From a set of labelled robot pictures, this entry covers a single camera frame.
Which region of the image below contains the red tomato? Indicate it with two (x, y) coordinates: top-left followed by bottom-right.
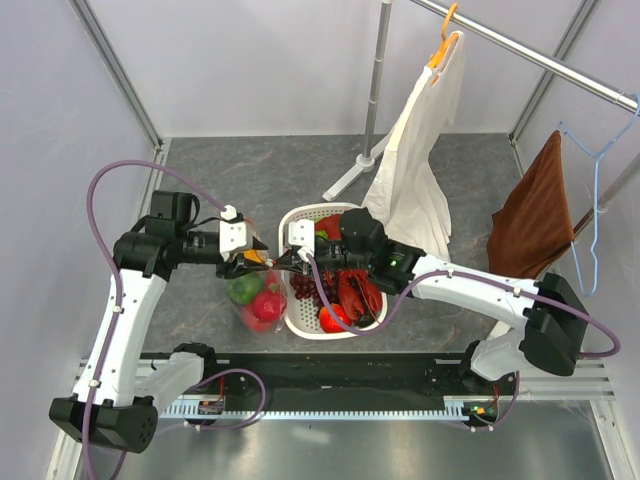
(318, 303), (353, 334)

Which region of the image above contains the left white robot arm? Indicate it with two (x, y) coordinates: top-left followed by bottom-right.
(49, 191), (264, 453)

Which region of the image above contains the green bell pepper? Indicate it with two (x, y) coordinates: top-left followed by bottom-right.
(225, 272), (265, 306)

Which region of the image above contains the red crayfish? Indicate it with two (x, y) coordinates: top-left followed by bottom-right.
(315, 214), (383, 329)

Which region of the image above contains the clear zip top bag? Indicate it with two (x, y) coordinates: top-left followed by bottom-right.
(224, 217), (289, 334)

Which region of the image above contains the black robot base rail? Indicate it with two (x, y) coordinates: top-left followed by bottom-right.
(208, 352), (515, 412)

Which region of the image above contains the white hanging shirt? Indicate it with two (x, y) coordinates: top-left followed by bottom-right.
(362, 31), (466, 260)

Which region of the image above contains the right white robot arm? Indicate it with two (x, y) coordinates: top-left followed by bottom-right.
(276, 208), (587, 394)

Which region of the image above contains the purple cable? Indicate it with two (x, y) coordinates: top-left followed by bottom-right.
(82, 159), (269, 480)
(305, 254), (621, 434)

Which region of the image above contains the red apple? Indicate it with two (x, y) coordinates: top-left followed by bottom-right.
(242, 284), (287, 332)

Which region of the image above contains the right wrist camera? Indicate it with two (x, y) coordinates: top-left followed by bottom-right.
(287, 219), (315, 262)

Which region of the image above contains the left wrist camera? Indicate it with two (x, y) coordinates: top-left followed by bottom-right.
(219, 205), (255, 261)

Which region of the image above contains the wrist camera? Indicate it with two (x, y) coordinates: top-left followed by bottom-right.
(219, 205), (255, 261)
(287, 219), (315, 262)

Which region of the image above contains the blue wire hanger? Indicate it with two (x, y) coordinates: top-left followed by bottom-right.
(558, 93), (639, 297)

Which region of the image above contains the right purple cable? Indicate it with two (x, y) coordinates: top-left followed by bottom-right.
(305, 254), (621, 434)

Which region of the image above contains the dark grape bunch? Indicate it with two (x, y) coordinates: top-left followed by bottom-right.
(289, 272), (340, 307)

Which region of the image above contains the yellow green mango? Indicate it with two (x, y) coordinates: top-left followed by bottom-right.
(244, 250), (267, 263)

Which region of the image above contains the orange clothes hanger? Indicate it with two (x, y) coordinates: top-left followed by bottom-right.
(427, 2), (458, 70)

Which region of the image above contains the white slotted cable duct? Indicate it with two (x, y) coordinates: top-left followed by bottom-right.
(160, 396), (469, 422)

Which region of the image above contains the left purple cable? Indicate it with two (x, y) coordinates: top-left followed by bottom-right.
(82, 159), (269, 480)

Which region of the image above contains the brown hanging towel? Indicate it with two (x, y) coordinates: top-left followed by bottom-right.
(487, 131), (575, 278)

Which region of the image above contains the metal clothes rack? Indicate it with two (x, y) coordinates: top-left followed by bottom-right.
(322, 0), (640, 346)

